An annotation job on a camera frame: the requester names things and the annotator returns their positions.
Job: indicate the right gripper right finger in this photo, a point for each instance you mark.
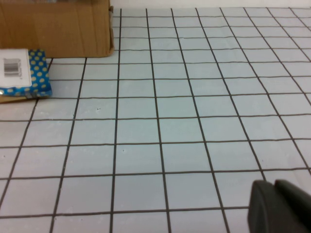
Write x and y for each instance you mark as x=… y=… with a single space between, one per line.
x=296 y=204

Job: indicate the blue chips bag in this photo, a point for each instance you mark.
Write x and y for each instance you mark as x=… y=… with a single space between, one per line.
x=39 y=72

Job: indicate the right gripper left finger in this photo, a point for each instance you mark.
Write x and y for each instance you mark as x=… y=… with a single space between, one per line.
x=264 y=208

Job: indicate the taped cardboard box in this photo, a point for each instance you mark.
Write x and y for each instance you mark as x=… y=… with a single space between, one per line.
x=60 y=29

